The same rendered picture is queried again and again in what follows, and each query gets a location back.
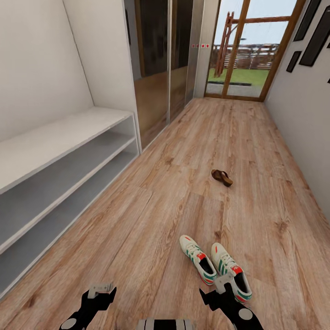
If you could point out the door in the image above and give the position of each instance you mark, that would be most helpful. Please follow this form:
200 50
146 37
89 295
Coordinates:
250 39

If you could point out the sandal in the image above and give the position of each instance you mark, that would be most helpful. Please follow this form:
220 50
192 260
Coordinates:
221 175

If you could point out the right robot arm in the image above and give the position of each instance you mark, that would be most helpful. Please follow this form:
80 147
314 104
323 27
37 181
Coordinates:
223 297

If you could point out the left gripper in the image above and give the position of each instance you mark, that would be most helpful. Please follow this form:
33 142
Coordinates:
100 302

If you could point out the gym shoe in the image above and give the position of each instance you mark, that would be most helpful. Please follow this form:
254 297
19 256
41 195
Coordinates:
223 264
205 268

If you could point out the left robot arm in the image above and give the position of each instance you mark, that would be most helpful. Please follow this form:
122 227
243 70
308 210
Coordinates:
92 302

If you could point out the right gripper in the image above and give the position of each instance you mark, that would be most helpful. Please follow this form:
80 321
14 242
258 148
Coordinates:
216 300

